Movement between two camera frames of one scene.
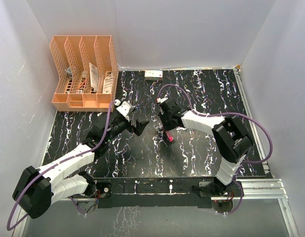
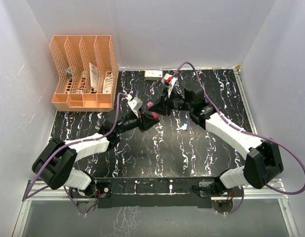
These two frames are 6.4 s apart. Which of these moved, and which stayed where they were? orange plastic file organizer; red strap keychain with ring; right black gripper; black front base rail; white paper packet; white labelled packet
Moved: red strap keychain with ring; right black gripper
Stayed: white labelled packet; white paper packet; black front base rail; orange plastic file organizer
